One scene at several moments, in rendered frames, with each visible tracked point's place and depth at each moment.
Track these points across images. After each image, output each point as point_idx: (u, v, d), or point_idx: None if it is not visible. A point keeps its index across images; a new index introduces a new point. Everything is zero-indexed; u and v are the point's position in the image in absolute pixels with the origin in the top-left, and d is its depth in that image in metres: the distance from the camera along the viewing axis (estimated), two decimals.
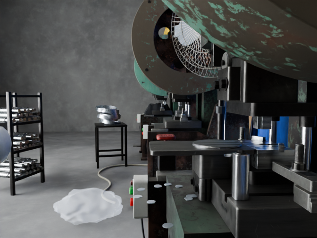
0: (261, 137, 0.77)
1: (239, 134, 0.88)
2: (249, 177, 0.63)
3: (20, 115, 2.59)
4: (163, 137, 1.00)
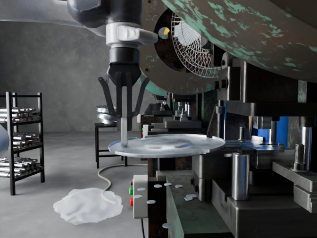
0: (261, 137, 0.77)
1: (239, 134, 0.88)
2: (249, 177, 0.63)
3: (20, 115, 2.59)
4: None
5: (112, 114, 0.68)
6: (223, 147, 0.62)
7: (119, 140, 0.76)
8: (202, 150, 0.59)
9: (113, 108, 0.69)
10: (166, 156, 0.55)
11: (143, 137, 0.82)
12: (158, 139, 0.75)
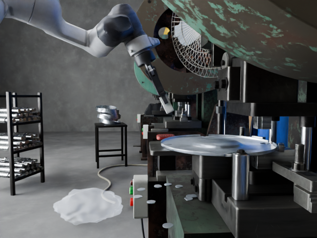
0: (261, 137, 0.77)
1: (239, 134, 0.88)
2: (249, 177, 0.63)
3: (20, 115, 2.59)
4: (163, 137, 1.00)
5: (164, 92, 0.99)
6: (264, 153, 0.59)
7: (180, 135, 0.83)
8: None
9: (158, 90, 0.99)
10: (195, 152, 0.59)
11: (207, 136, 0.85)
12: (214, 138, 0.77)
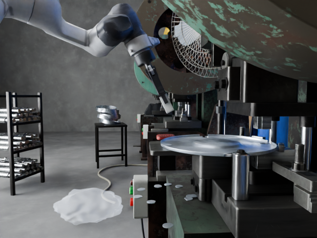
0: (261, 137, 0.77)
1: (239, 134, 0.88)
2: (249, 177, 0.63)
3: (20, 115, 2.59)
4: (163, 137, 1.00)
5: (164, 91, 0.99)
6: (252, 139, 0.79)
7: (171, 148, 0.63)
8: (261, 142, 0.73)
9: (158, 90, 0.99)
10: (276, 148, 0.64)
11: (160, 143, 0.71)
12: (194, 141, 0.72)
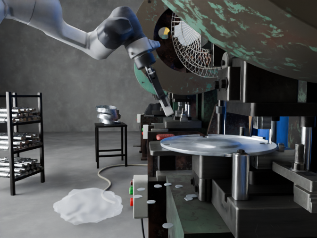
0: (261, 137, 0.77)
1: (239, 134, 0.88)
2: (249, 177, 0.63)
3: (20, 115, 2.59)
4: (163, 137, 1.00)
5: (164, 94, 0.99)
6: (181, 136, 0.83)
7: (266, 150, 0.59)
8: (201, 137, 0.83)
9: (158, 93, 0.99)
10: (230, 136, 0.84)
11: None
12: (218, 145, 0.65)
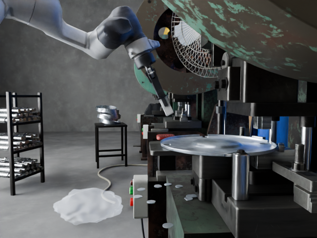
0: (261, 137, 0.77)
1: (239, 134, 0.88)
2: (249, 177, 0.63)
3: (20, 115, 2.59)
4: (163, 137, 1.00)
5: (164, 94, 0.99)
6: (170, 149, 0.63)
7: (251, 137, 0.79)
8: (168, 145, 0.69)
9: (158, 93, 0.99)
10: (166, 139, 0.78)
11: (271, 144, 0.71)
12: (238, 142, 0.70)
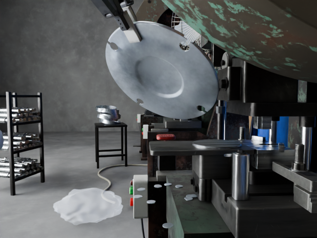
0: (261, 137, 0.77)
1: (239, 134, 0.88)
2: (249, 177, 0.63)
3: (20, 115, 2.59)
4: (163, 137, 1.00)
5: None
6: None
7: (185, 117, 0.74)
8: (116, 43, 0.63)
9: None
10: (108, 64, 0.70)
11: (209, 109, 0.66)
12: (180, 87, 0.66)
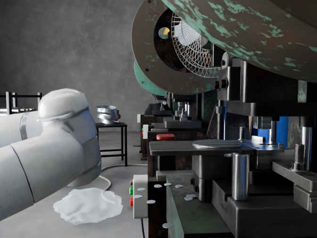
0: (261, 137, 0.77)
1: (239, 134, 0.88)
2: (249, 177, 0.63)
3: None
4: (163, 137, 1.00)
5: None
6: None
7: None
8: None
9: None
10: None
11: None
12: None
